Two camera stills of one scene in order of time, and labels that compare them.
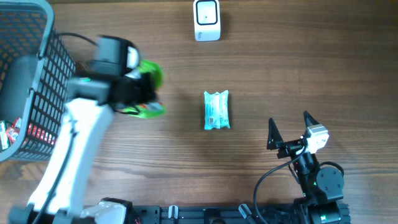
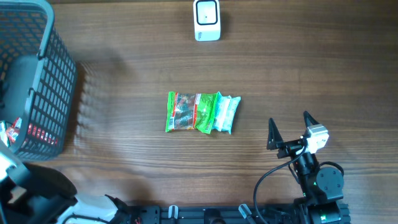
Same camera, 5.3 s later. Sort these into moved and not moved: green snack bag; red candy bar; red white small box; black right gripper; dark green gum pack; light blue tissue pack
Moved: green snack bag; light blue tissue pack
Not moved: dark green gum pack; red candy bar; red white small box; black right gripper
